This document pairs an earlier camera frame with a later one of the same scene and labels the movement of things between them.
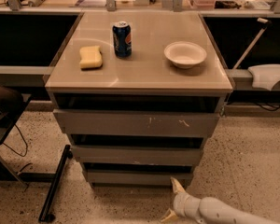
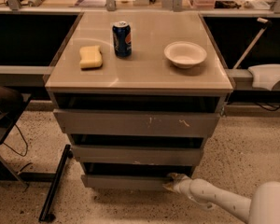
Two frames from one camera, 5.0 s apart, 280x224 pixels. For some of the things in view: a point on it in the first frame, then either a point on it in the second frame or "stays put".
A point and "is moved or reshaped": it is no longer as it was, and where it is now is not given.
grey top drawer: (134, 123) stays put
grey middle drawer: (137, 154) stays put
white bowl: (185, 54) stays put
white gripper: (181, 203) -> (184, 187)
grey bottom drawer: (138, 177) is moved or reshaped
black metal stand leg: (45, 215) stays put
